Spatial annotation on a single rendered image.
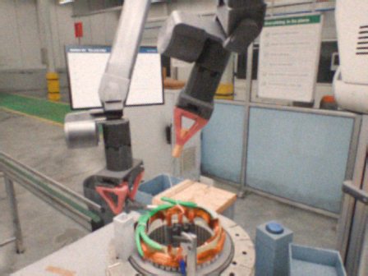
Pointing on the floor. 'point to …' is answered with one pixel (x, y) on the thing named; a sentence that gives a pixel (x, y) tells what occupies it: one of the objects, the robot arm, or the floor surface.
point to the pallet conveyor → (89, 222)
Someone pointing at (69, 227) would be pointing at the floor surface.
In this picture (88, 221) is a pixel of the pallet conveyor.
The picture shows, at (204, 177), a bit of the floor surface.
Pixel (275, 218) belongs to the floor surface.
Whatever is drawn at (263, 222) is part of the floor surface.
